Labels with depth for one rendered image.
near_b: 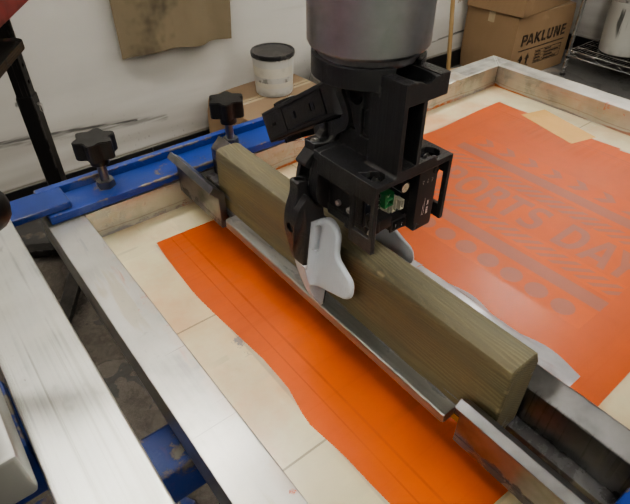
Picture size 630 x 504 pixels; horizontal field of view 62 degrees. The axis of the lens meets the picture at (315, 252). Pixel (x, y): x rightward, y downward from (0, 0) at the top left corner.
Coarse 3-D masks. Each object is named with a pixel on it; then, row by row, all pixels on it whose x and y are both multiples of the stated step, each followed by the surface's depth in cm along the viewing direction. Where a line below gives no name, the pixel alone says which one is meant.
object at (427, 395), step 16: (240, 224) 54; (256, 240) 52; (272, 256) 50; (288, 272) 48; (304, 288) 47; (336, 304) 45; (336, 320) 44; (352, 320) 44; (352, 336) 43; (368, 336) 42; (368, 352) 42; (384, 352) 41; (384, 368) 41; (400, 368) 40; (400, 384) 40; (416, 384) 39; (432, 400) 38; (448, 400) 38; (448, 416) 38
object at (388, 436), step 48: (624, 192) 66; (480, 288) 53; (336, 336) 48; (528, 336) 48; (576, 336) 48; (624, 336) 48; (288, 384) 44; (336, 384) 44; (384, 384) 44; (576, 384) 44; (336, 432) 40; (384, 432) 40; (432, 432) 40; (384, 480) 37; (432, 480) 37; (480, 480) 37
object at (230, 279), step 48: (528, 144) 76; (576, 144) 76; (192, 240) 59; (240, 240) 59; (432, 240) 59; (192, 288) 53; (240, 288) 53; (288, 288) 53; (240, 336) 48; (288, 336) 48
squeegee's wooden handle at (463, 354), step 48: (240, 144) 54; (240, 192) 52; (288, 192) 47; (384, 288) 39; (432, 288) 37; (384, 336) 41; (432, 336) 36; (480, 336) 34; (432, 384) 39; (480, 384) 34
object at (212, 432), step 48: (528, 96) 88; (576, 96) 82; (288, 144) 69; (144, 192) 60; (96, 240) 53; (96, 288) 48; (144, 336) 43; (144, 384) 43; (192, 384) 39; (192, 432) 36; (240, 432) 36; (240, 480) 34; (288, 480) 34
